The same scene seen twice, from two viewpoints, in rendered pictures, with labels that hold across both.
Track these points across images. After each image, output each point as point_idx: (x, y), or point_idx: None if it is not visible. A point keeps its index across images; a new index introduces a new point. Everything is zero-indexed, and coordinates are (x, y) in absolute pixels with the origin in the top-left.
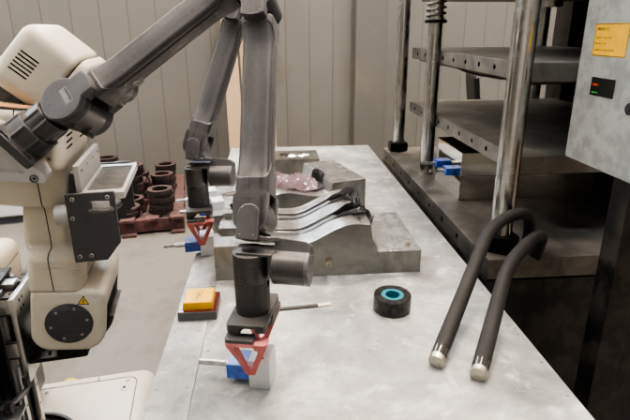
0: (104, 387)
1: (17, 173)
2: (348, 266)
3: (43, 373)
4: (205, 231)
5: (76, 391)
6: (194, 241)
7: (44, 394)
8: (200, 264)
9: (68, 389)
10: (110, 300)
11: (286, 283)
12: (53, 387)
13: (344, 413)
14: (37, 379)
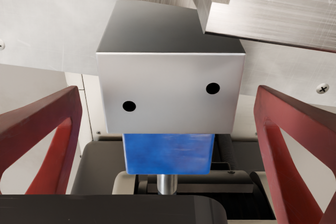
0: (97, 81)
1: None
2: None
3: (90, 149)
4: (127, 100)
5: (100, 107)
6: (205, 138)
7: (99, 133)
8: (304, 72)
9: (95, 115)
10: (226, 207)
11: None
12: (90, 128)
13: None
14: (107, 153)
